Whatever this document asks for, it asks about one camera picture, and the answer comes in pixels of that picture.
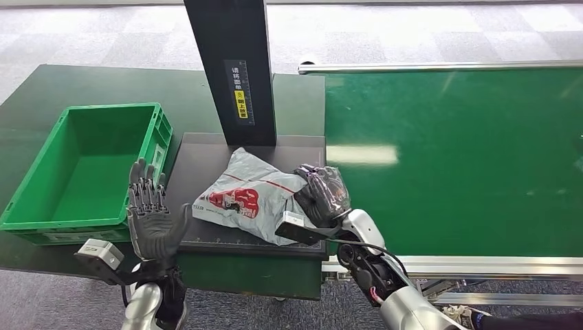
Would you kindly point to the black scanner platform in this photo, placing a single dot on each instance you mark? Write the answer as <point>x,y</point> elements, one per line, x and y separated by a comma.
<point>200,155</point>

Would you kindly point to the grey mailer bag red print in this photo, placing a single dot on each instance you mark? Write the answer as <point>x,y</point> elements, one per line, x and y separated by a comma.
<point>250,200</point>

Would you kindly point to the green plastic crate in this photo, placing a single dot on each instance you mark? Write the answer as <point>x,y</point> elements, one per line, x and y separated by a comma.
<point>86,182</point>

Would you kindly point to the dark green table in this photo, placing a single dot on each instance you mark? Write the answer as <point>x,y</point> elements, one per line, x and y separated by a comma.
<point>182,100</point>

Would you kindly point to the person's leg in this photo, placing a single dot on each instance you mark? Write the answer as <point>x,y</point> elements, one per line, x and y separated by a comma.
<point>533,321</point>

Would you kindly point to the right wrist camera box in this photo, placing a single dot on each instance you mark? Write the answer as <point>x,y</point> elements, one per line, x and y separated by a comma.
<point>298,230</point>

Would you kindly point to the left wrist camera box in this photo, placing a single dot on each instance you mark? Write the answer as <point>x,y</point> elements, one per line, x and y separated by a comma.
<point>98,257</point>

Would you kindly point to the black scanner column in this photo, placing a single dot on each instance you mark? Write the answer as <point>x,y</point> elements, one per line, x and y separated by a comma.
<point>232,41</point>

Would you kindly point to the aluminium conveyor side rail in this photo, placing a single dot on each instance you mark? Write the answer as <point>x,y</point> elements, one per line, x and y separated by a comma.
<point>432,67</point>
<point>478,266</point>

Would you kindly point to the green conveyor belt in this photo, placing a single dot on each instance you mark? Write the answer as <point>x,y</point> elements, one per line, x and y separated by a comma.
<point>455,159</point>

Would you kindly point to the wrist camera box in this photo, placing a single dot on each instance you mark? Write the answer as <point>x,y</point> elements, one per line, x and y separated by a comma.
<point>298,230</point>
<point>98,257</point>

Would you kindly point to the person's shoe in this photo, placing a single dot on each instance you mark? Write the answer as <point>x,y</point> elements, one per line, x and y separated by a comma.
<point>462,315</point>

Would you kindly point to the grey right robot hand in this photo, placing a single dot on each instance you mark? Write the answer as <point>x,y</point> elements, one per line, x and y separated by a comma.
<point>325,196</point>

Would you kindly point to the black yellow column label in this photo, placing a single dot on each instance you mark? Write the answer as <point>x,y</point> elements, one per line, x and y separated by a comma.
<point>240,93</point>

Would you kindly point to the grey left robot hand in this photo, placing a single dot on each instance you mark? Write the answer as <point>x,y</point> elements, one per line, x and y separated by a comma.
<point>152,223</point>

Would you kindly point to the aluminium conveyor frame bar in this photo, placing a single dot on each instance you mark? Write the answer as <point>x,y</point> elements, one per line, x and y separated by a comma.
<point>510,298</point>

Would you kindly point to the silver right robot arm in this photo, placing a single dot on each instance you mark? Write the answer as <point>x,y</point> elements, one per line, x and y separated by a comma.
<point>401,305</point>

